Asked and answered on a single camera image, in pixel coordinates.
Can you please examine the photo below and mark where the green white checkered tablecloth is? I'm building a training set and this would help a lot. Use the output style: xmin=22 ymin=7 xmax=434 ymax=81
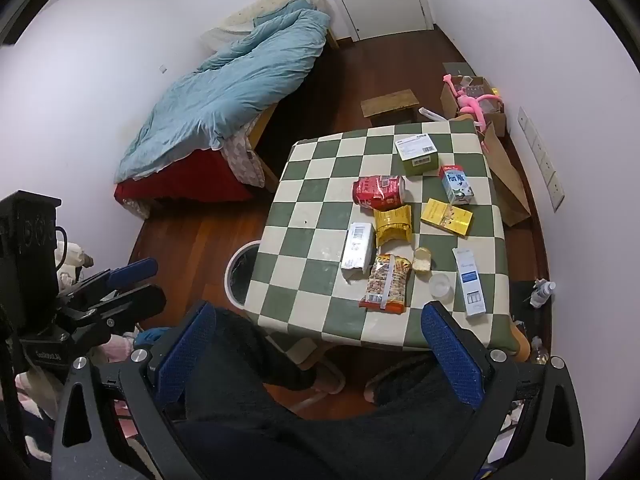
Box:
xmin=243 ymin=118 xmax=522 ymax=352

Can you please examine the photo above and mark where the red bed base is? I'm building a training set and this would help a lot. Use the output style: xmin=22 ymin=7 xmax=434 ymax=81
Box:
xmin=114 ymin=150 xmax=254 ymax=204

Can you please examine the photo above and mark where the white blue slim box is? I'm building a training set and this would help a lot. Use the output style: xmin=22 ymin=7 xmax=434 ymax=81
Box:
xmin=452 ymin=248 xmax=487 ymax=318

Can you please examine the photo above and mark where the orange noodle packet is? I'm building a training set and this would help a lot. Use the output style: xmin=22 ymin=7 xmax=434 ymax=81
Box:
xmin=359 ymin=254 xmax=412 ymax=314

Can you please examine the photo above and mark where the wall switch panel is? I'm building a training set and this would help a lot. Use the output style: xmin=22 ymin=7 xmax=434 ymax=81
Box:
xmin=518 ymin=107 xmax=565 ymax=211

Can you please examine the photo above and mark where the white round trash bin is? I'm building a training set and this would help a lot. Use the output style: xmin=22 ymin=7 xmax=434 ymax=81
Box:
xmin=224 ymin=240 xmax=260 ymax=309

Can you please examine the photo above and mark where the brown cardboard box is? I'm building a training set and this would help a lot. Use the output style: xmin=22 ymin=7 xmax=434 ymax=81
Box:
xmin=439 ymin=76 xmax=508 ymax=137

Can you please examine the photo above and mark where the yellow flat box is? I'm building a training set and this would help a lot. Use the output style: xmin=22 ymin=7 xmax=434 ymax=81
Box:
xmin=421 ymin=198 xmax=473 ymax=236

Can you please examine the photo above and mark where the yellow snack pouch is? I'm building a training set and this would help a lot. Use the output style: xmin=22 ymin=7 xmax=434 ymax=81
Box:
xmin=374 ymin=205 xmax=413 ymax=247

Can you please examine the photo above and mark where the blue white milk carton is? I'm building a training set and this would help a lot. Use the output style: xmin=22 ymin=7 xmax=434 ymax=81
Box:
xmin=438 ymin=165 xmax=474 ymax=206

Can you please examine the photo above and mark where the cream pillow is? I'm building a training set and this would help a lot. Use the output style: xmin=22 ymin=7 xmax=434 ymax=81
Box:
xmin=201 ymin=0 xmax=331 ymax=52

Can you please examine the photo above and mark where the white silver carton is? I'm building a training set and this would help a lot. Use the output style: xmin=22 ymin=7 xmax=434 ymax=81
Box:
xmin=341 ymin=222 xmax=374 ymax=272

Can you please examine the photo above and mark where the patterned bed sheet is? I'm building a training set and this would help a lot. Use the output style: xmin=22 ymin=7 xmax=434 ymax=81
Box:
xmin=220 ymin=122 xmax=266 ymax=188

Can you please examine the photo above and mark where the clear plastic cup lid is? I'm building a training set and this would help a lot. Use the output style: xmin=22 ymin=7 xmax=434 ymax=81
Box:
xmin=428 ymin=273 xmax=454 ymax=304

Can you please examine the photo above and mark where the beige slipper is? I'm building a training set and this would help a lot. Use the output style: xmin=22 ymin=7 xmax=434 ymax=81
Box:
xmin=299 ymin=358 xmax=346 ymax=396

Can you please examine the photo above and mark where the red soda can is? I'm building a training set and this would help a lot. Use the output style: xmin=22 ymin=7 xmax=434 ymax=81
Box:
xmin=352 ymin=176 xmax=406 ymax=211

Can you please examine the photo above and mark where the white plastic bottle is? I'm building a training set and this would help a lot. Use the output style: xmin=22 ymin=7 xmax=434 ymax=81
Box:
xmin=529 ymin=278 xmax=556 ymax=309

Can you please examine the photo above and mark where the bread piece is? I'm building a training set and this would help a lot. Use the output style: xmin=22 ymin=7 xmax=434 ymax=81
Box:
xmin=412 ymin=247 xmax=432 ymax=273

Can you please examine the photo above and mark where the light blue duvet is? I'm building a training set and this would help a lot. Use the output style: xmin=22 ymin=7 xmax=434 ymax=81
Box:
xmin=114 ymin=8 xmax=330 ymax=184

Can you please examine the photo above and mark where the green white carton box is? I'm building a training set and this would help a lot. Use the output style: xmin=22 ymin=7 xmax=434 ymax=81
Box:
xmin=395 ymin=133 xmax=439 ymax=177

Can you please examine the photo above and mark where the small wooden stool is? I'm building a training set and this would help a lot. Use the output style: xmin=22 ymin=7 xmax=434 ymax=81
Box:
xmin=360 ymin=89 xmax=419 ymax=127

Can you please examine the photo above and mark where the brown paper bag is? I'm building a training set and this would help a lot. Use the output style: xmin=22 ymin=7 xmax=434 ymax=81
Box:
xmin=483 ymin=122 xmax=530 ymax=226

